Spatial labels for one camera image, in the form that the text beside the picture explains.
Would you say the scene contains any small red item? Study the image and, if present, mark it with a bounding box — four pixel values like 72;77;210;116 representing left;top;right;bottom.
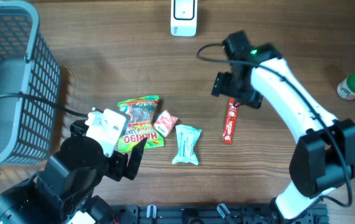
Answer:
223;98;239;144

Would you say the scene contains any green lid jar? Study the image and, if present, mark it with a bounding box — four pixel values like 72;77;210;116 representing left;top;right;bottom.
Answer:
337;72;355;100

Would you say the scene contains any Haribo gummy candy bag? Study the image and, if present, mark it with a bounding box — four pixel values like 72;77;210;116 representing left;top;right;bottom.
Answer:
118;95;165;152

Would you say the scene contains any white teal snack packet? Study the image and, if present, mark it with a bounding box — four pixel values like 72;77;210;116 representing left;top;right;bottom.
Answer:
172;124;202;166

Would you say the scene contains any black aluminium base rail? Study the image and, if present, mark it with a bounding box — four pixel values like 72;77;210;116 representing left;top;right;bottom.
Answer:
108;203;330;224

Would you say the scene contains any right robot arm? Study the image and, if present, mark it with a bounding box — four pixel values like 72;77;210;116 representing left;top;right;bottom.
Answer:
211;31;355;223

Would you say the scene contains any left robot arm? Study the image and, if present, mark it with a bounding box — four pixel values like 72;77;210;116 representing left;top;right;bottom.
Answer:
0;120;147;223

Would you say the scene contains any white barcode scanner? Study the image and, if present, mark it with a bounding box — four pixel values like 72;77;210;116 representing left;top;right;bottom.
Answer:
170;0;198;37

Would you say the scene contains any grey plastic mesh basket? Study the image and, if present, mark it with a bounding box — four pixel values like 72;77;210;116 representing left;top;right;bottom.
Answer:
0;1;62;166

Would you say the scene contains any red white small carton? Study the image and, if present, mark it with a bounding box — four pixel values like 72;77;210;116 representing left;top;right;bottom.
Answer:
154;110;178;137

